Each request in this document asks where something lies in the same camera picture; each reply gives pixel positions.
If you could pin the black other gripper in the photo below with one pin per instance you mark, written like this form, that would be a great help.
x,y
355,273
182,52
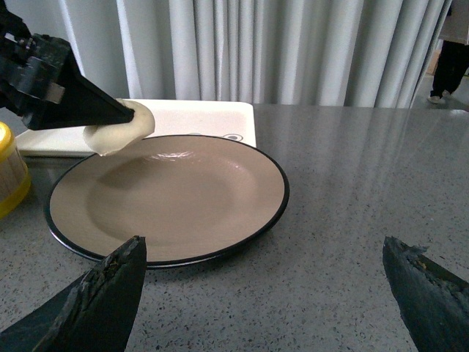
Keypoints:
x,y
41,84

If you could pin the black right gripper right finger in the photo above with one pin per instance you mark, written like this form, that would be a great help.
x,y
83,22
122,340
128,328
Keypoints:
x,y
433,302

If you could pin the grey pleated curtain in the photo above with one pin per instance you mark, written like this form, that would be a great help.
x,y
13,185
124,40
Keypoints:
x,y
325,53

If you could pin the white steamed bun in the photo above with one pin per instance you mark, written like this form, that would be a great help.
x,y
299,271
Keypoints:
x,y
109,139

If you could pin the person in black trousers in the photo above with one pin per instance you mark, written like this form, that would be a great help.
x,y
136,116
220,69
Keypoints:
x,y
452,63

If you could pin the beige plate with black rim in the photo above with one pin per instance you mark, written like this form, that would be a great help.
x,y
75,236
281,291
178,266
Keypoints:
x,y
193,198

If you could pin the cream bear print tray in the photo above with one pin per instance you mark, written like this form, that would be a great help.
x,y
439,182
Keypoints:
x,y
230,120

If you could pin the yellow rimmed bamboo steamer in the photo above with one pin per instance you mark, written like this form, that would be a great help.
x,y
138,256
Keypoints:
x,y
15,178

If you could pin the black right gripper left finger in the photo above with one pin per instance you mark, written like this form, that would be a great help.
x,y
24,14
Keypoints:
x,y
94,313

